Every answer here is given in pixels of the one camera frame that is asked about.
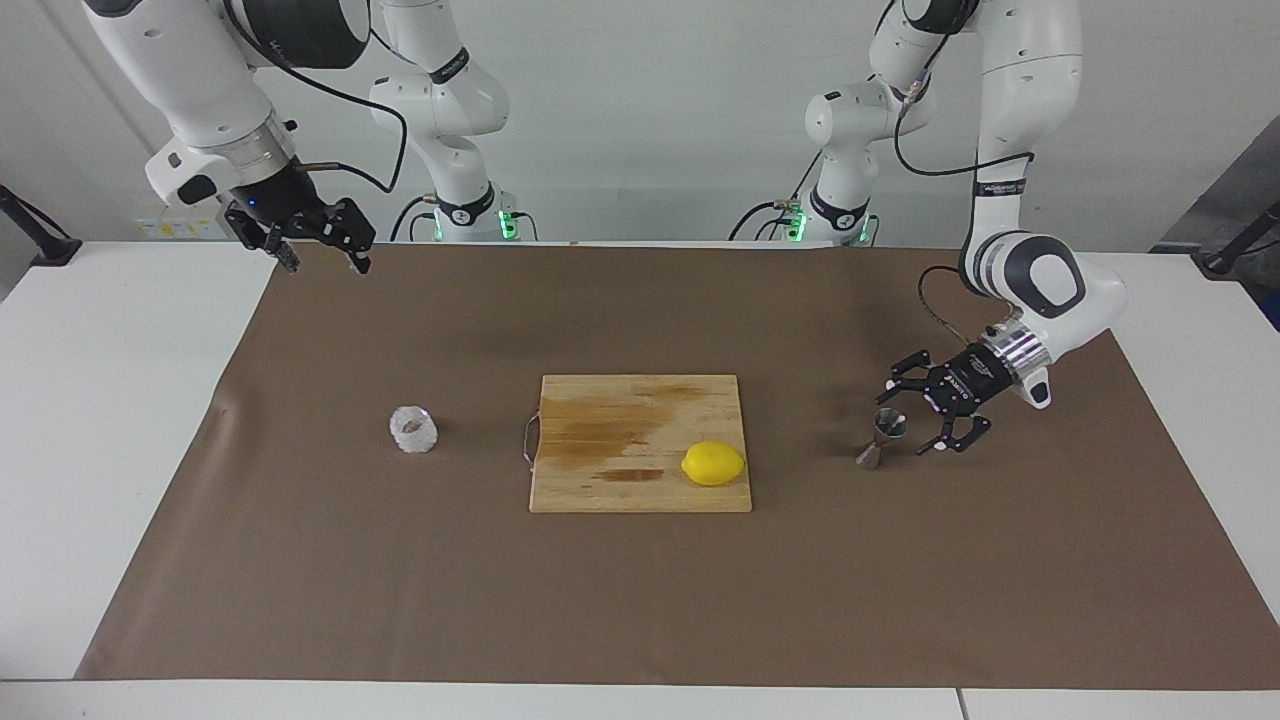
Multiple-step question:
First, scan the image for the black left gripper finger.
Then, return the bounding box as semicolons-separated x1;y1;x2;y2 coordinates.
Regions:
918;412;991;457
885;352;941;394

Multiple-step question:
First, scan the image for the steel jigger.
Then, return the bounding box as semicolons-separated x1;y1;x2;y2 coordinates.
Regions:
855;408;909;469

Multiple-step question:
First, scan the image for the clear faceted glass cup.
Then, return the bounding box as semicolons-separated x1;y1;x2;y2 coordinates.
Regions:
389;405;439;454

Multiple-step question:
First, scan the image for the yellow lemon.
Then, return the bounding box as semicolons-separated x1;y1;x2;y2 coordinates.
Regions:
681;440;747;487

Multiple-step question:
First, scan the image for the black clamp stand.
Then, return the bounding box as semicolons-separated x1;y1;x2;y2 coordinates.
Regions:
1200;200;1280;278
0;185;83;267

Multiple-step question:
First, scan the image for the wooden cutting board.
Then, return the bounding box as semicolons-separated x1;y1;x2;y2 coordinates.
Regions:
522;375;753;514

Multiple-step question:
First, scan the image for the dark grey partition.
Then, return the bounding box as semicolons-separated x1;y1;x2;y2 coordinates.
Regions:
1150;118;1280;331

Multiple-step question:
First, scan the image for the brown table mat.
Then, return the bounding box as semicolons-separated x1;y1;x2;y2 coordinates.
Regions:
75;243;1280;691

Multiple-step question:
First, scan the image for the black right base cable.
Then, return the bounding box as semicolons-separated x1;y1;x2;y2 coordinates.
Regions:
390;195;441;243

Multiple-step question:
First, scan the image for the black base cable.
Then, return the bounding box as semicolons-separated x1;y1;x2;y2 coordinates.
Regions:
728;155;826;242
390;195;441;243

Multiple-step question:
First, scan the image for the white wall socket box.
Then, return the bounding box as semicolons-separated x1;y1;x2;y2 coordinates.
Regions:
135;205;226;241

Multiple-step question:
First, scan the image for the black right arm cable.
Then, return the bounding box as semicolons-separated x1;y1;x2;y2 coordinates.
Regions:
222;0;409;194

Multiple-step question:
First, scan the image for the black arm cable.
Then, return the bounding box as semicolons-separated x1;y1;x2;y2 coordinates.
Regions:
222;0;409;194
893;20;1036;346

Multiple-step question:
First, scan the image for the black left base cable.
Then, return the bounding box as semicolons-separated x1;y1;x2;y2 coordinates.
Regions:
728;155;826;242

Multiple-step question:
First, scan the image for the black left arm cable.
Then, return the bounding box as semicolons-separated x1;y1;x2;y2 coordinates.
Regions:
893;20;1036;346

